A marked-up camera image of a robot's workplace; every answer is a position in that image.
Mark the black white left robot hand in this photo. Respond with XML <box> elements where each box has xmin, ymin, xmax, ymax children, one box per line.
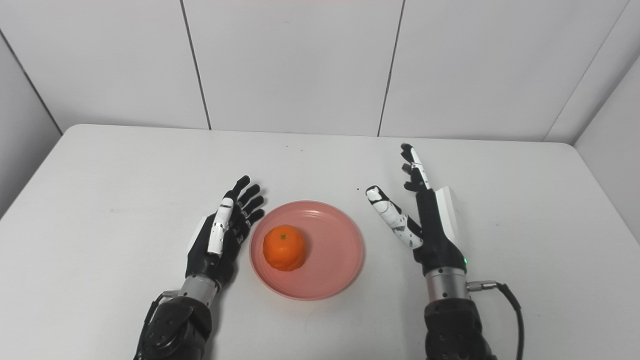
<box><xmin>185</xmin><ymin>175</ymin><xmax>266</xmax><ymax>288</ymax></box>

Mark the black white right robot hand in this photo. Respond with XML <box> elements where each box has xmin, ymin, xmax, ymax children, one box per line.
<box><xmin>365</xmin><ymin>143</ymin><xmax>468</xmax><ymax>277</ymax></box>

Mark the orange fruit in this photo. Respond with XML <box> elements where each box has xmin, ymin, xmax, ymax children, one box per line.
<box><xmin>263</xmin><ymin>225</ymin><xmax>307</xmax><ymax>272</ymax></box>

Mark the pink round plate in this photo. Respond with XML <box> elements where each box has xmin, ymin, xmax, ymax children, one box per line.
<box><xmin>249</xmin><ymin>200</ymin><xmax>365</xmax><ymax>301</ymax></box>

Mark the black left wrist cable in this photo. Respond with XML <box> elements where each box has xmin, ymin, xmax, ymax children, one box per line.
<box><xmin>142</xmin><ymin>290</ymin><xmax>181</xmax><ymax>341</ymax></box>

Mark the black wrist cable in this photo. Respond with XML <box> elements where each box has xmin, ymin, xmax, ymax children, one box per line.
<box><xmin>142</xmin><ymin>290</ymin><xmax>181</xmax><ymax>341</ymax></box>
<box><xmin>466</xmin><ymin>280</ymin><xmax>525</xmax><ymax>360</ymax></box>

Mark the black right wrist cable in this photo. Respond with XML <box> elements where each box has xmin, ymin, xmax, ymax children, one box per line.
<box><xmin>466</xmin><ymin>280</ymin><xmax>525</xmax><ymax>360</ymax></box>

